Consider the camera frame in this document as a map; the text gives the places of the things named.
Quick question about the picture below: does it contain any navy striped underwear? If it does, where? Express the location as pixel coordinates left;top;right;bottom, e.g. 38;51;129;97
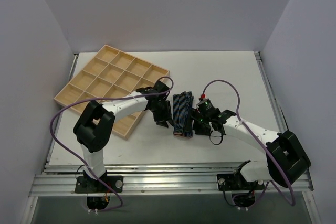
173;91;194;138

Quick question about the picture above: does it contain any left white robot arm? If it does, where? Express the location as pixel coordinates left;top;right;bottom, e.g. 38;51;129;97
73;80;173;192

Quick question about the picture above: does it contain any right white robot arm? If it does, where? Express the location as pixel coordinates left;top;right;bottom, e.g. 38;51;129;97
191;99;311;189

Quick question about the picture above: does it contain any wooden compartment tray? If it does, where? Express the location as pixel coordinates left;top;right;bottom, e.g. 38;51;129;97
54;45;169;141

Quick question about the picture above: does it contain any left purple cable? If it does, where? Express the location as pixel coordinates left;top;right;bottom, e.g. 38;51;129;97
49;76;175;211

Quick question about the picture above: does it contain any purple cable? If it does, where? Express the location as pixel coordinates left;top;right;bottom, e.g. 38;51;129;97
49;76;175;211
199;79;296;209

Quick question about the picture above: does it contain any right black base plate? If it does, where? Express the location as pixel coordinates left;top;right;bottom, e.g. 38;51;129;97
217;173;265;191

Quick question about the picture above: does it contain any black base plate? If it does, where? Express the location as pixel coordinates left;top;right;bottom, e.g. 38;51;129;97
75;174;124;194
217;173;265;191

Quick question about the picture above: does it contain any aluminium frame rail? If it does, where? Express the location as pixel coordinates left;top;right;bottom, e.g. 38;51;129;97
28;166;314;197

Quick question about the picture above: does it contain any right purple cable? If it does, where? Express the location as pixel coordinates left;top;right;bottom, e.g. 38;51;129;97
199;79;296;209

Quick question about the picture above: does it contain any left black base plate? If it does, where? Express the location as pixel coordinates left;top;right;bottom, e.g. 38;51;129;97
75;174;124;194

